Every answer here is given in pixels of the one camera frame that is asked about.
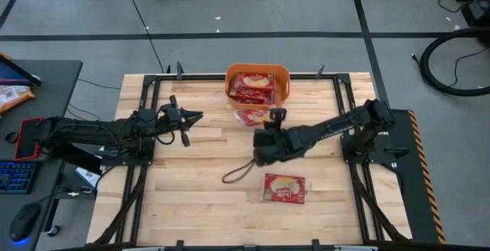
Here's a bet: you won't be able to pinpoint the backlit black keyboard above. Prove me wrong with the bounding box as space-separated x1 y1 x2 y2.
0 161 39 195

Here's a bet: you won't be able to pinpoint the black equipment case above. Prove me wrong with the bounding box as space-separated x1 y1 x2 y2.
449 0 490 28

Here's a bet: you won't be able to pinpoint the black hazard-striped base plate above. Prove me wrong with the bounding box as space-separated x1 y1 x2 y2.
340 109 448 245

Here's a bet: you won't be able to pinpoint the black-framed monitor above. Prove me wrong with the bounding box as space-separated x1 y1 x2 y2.
0 51 42 87

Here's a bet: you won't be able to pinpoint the long black floor cable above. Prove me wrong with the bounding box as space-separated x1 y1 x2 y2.
121 0 165 74

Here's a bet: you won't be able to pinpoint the red-cased tablet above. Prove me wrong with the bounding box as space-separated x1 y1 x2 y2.
14 116 45 162

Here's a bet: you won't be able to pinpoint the thick black hose ring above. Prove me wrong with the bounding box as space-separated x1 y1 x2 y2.
420 27 490 98

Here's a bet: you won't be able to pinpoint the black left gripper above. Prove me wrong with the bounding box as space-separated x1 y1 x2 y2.
155 94 204 148

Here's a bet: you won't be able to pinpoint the orange plastic basket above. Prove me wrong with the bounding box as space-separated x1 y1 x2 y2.
224 63 291 110

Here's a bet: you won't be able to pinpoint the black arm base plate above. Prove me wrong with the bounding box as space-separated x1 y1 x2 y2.
100 147 156 167

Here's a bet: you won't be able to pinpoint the black desk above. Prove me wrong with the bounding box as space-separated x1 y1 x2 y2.
0 59 103 251

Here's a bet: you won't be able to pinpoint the orange snack bag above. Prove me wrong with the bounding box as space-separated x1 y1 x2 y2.
0 85 36 114

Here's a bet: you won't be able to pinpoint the white paper label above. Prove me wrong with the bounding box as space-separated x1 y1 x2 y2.
74 166 97 189

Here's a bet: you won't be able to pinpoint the black computer mouse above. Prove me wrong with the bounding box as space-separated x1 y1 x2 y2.
8 201 42 243

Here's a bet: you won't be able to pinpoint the black aluminium table frame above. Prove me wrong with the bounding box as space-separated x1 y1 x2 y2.
91 73 413 246

